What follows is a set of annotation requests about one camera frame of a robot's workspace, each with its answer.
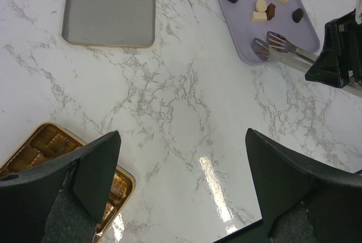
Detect lilac plastic tray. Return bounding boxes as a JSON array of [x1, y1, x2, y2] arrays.
[[218, 0, 320, 65]]

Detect metal tongs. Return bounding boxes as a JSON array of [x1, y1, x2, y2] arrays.
[[251, 31, 361, 97]]

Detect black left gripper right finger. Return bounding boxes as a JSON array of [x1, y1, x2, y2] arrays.
[[245, 128, 361, 242]]

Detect silver tin lid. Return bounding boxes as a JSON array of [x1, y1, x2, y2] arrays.
[[62, 0, 156, 47]]

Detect dark square chocolate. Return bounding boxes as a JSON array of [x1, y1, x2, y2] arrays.
[[265, 3, 276, 20]]

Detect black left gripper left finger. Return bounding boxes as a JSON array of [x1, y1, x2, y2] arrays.
[[1, 131, 121, 242]]

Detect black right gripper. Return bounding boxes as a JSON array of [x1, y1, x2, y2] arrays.
[[305, 0, 361, 88]]

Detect dark oval chocolate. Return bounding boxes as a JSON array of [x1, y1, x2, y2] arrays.
[[292, 8, 304, 23]]

